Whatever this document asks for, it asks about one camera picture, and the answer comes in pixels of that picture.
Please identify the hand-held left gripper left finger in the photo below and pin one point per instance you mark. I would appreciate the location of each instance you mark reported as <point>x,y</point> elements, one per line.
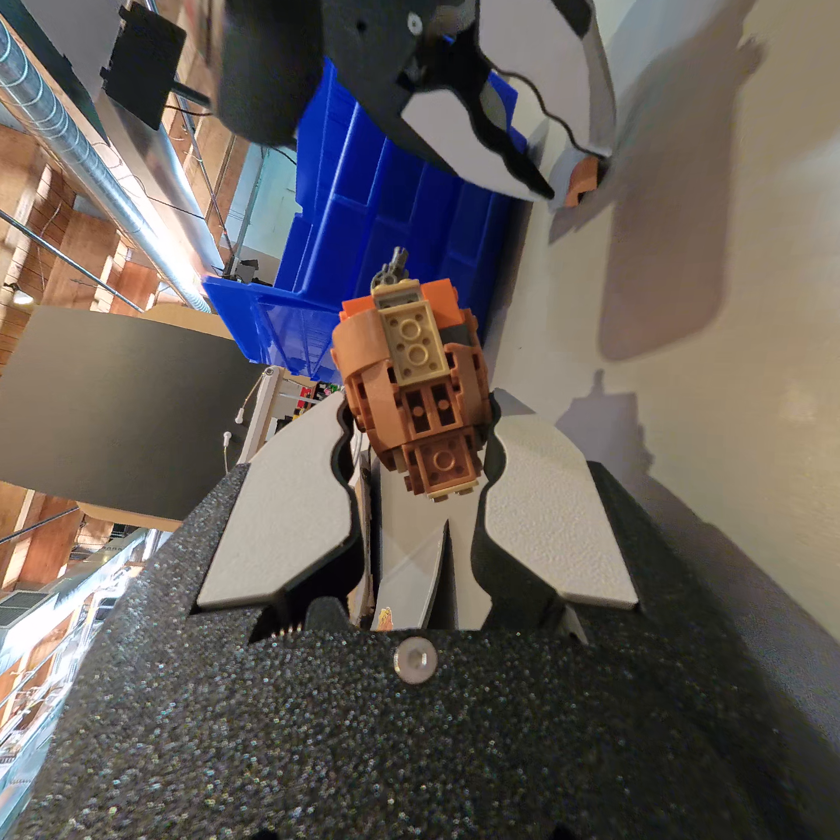
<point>276,538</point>

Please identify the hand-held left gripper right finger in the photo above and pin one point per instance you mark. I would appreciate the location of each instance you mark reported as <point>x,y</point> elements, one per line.
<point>565,525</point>

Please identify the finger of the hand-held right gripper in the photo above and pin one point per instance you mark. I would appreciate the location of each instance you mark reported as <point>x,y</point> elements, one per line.
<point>453,125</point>
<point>551,53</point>

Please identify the small brown toy brick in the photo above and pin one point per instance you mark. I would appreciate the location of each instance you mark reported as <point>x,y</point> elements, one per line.
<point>586,184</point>

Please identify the small grey toy part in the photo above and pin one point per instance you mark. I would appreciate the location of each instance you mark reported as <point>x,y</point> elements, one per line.
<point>391,273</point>

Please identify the brown toy brick model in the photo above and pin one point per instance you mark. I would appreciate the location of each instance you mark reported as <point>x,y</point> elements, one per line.
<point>420,407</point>

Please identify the stack of blue plastic bins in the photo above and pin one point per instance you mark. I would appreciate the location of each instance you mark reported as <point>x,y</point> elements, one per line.
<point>381,223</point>

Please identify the black board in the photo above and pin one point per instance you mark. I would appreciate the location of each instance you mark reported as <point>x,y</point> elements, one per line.
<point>118,407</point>

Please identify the black panel light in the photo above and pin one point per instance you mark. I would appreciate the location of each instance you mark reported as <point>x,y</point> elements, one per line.
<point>145,59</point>

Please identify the silver spiral pipes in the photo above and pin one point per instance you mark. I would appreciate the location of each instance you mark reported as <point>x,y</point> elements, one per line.
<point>79,138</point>

